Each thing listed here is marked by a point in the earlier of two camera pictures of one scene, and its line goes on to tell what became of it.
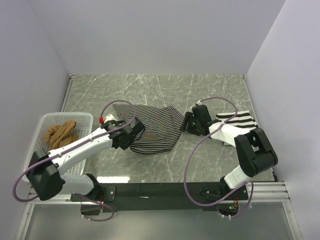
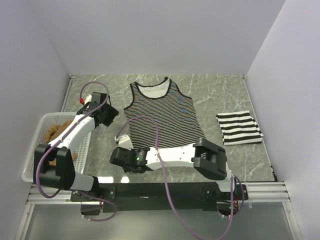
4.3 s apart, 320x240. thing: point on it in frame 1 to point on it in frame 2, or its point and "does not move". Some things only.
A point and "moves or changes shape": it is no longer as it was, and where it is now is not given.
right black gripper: (188, 117) to (127, 169)
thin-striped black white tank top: (162, 126) moves or changes shape
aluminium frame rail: (262, 191) does not move
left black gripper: (132, 140) to (113, 113)
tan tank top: (56, 136) does not move
